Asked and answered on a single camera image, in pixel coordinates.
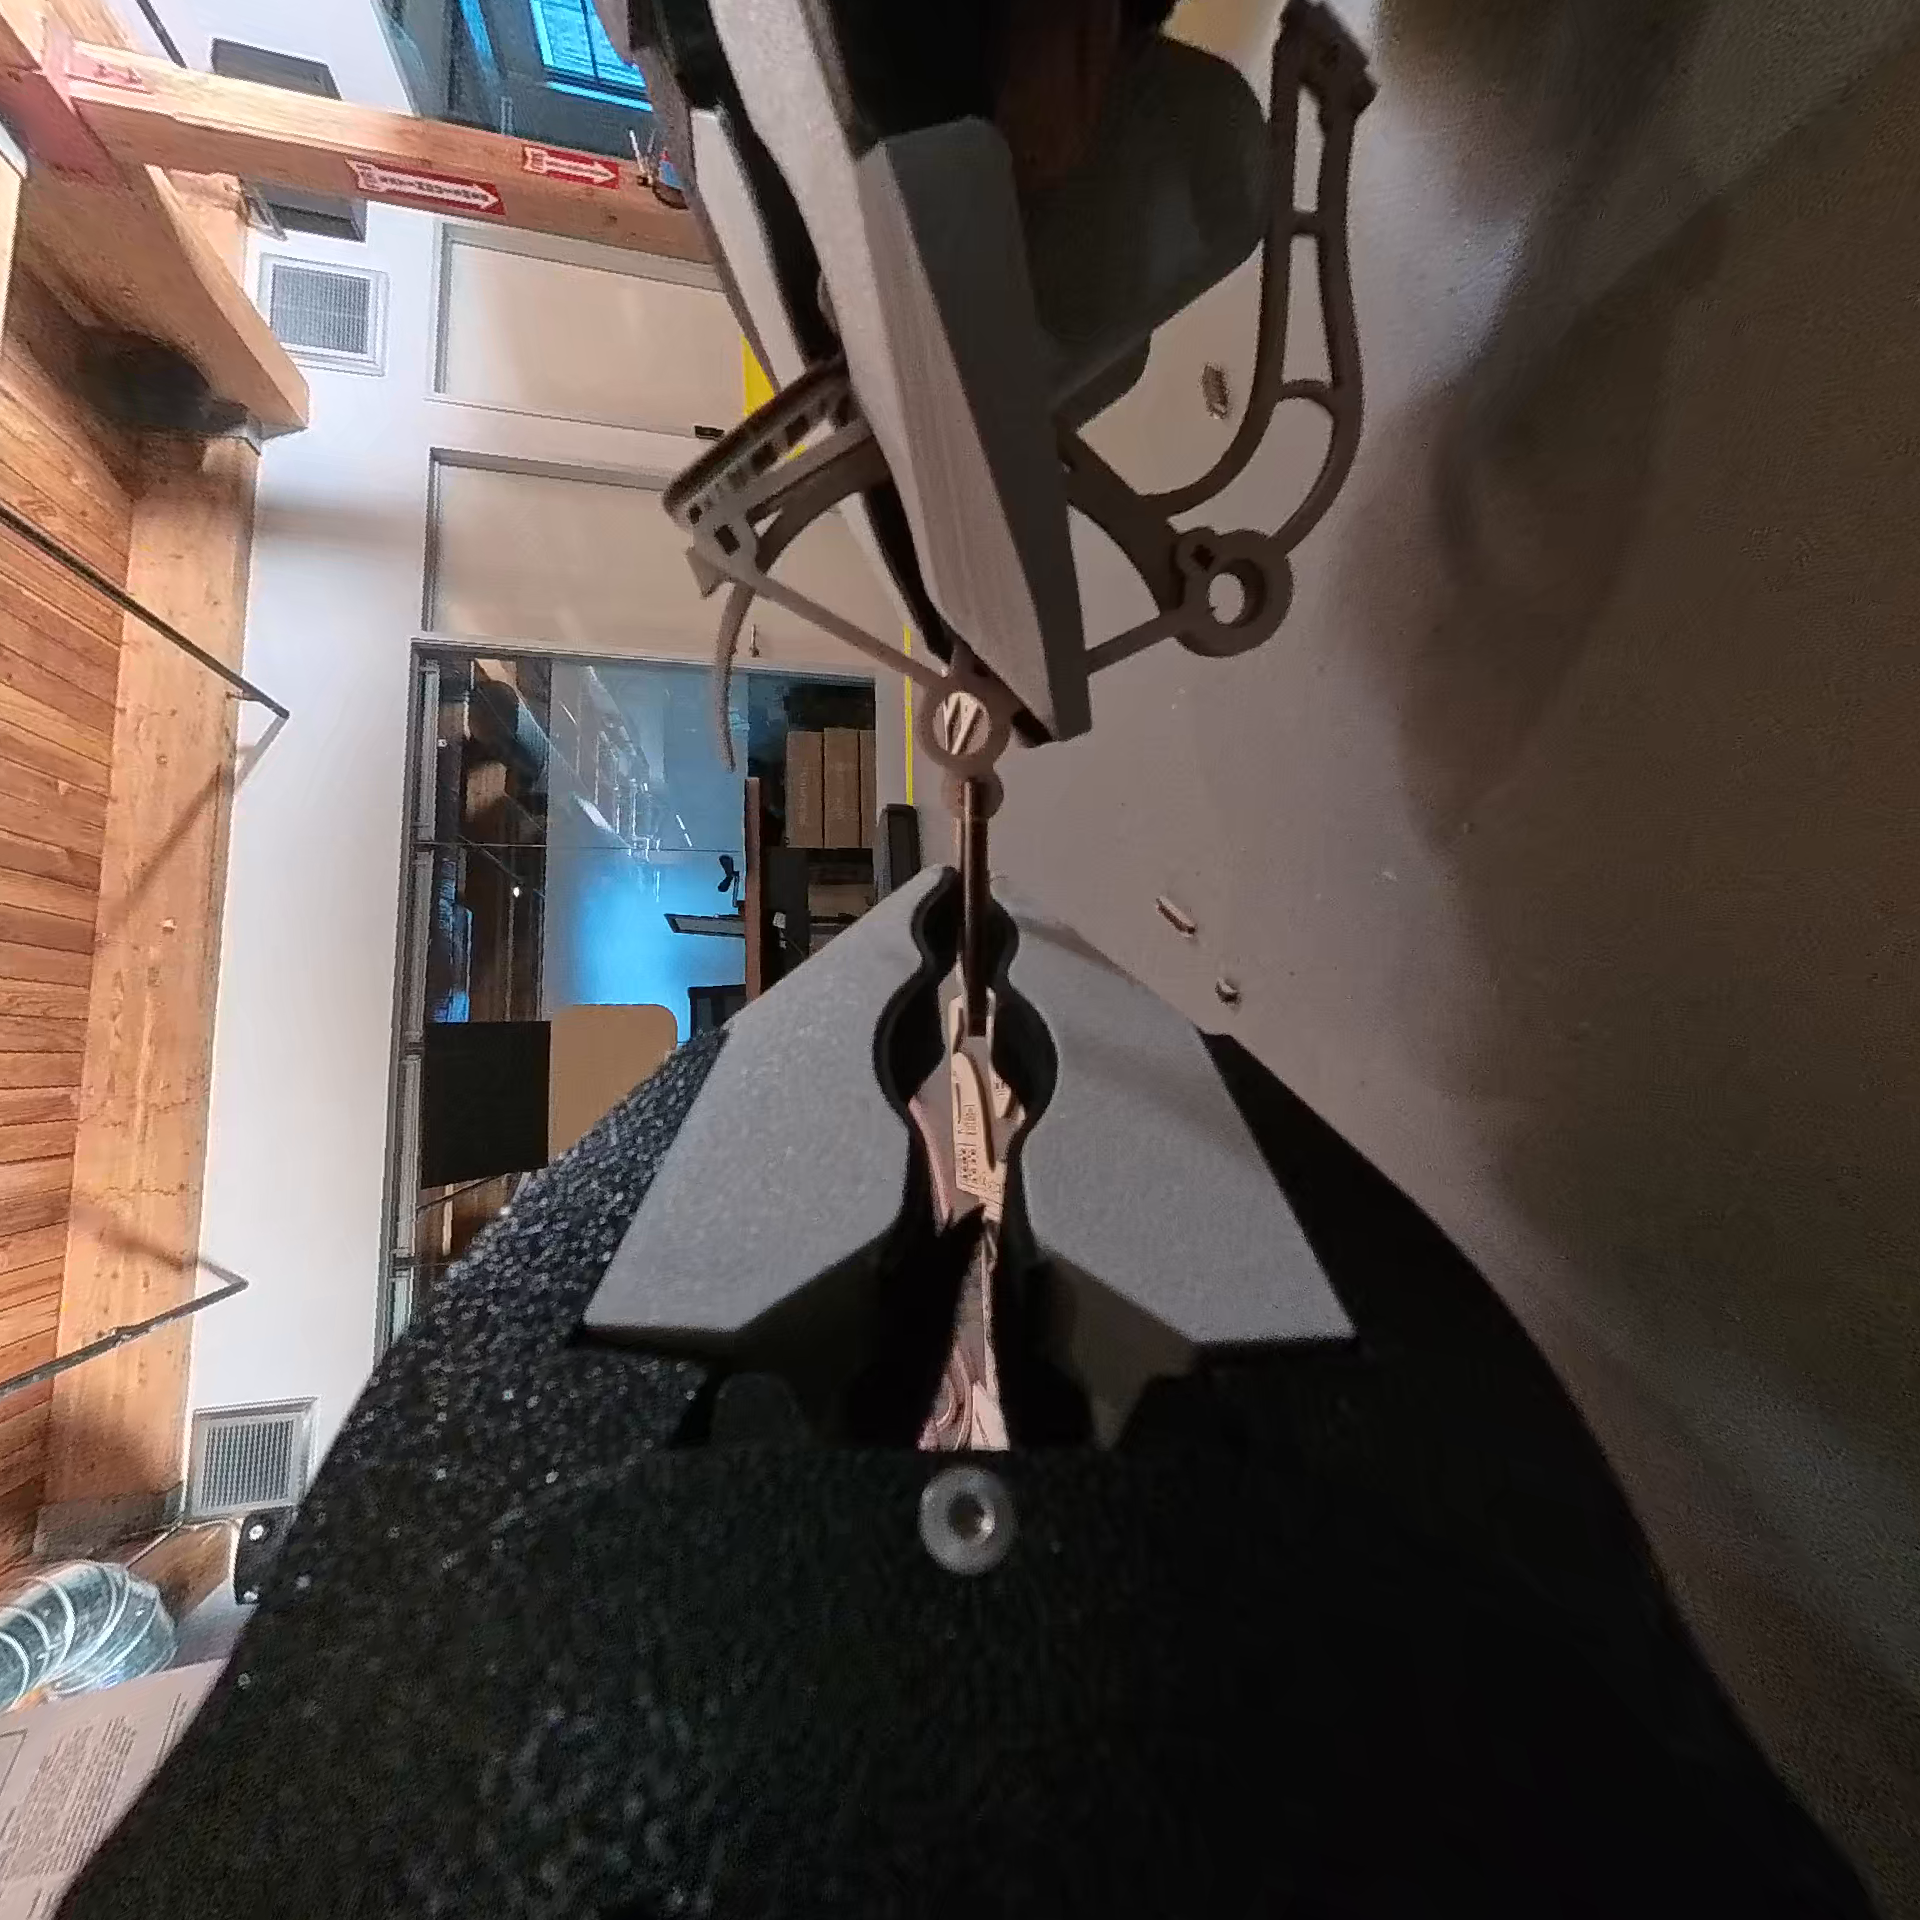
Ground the wooden beam with red stickers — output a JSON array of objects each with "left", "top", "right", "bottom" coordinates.
[{"left": 0, "top": 30, "right": 710, "bottom": 439}]

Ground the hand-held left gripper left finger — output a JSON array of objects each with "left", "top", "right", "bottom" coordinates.
[{"left": 580, "top": 870, "right": 971, "bottom": 1447}]

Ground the large glass window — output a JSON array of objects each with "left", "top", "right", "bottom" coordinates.
[{"left": 433, "top": 0, "right": 665, "bottom": 119}]

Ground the black monitor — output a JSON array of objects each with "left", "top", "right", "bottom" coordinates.
[{"left": 419, "top": 1019, "right": 553, "bottom": 1188}]

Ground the wooden parts sheet with slots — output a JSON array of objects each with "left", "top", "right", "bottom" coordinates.
[{"left": 910, "top": 1029, "right": 1024, "bottom": 1452}]

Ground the silver flexible duct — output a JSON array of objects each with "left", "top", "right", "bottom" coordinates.
[{"left": 0, "top": 1559, "right": 184, "bottom": 1715}]

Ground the wooden model frame assembly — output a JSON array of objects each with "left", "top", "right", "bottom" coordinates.
[{"left": 660, "top": 0, "right": 1378, "bottom": 820}]

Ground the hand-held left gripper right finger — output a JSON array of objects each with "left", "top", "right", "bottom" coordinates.
[{"left": 983, "top": 886, "right": 1356, "bottom": 1447}]

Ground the person's right hand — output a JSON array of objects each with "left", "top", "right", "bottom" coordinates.
[{"left": 992, "top": 47, "right": 1105, "bottom": 182}]

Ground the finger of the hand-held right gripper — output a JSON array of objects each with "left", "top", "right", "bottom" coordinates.
[
  {"left": 690, "top": 108, "right": 963, "bottom": 670},
  {"left": 701, "top": 0, "right": 1095, "bottom": 744}
]

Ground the beige rounded panel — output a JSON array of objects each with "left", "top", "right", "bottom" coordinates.
[{"left": 546, "top": 1004, "right": 678, "bottom": 1160}]

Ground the wooden support column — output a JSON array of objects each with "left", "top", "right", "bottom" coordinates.
[{"left": 44, "top": 428, "right": 260, "bottom": 1522}]

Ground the white wall vent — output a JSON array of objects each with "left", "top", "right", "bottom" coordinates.
[
  {"left": 257, "top": 253, "right": 393, "bottom": 376},
  {"left": 184, "top": 1398, "right": 321, "bottom": 1522}
]

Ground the printed cardboard sheet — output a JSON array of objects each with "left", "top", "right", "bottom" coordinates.
[{"left": 0, "top": 1655, "right": 230, "bottom": 1920}]

